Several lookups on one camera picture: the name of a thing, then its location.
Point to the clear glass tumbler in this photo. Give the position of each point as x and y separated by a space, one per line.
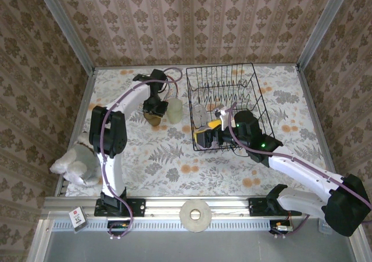
200 115

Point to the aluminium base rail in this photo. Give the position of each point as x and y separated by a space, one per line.
162 206

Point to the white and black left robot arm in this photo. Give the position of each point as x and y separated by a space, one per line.
130 96

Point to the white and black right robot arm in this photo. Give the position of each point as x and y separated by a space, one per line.
305 172

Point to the frosted green cup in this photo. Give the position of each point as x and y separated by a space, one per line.
174 111

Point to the aluminium frame post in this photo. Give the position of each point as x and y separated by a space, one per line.
65 26
321 26

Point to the grey tape roll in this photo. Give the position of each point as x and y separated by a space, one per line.
186 215

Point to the clear card box with label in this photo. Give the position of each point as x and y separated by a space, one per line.
78 218

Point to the aluminium table side rail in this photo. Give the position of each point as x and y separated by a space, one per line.
309 99
89 82

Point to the grey and white plush dog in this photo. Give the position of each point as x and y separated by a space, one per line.
78 160

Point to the amber glass cup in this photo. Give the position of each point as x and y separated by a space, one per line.
152 121

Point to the floral patterned tablecloth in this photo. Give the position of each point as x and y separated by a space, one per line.
174 172

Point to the clear plastic bottle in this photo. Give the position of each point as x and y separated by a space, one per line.
322 228

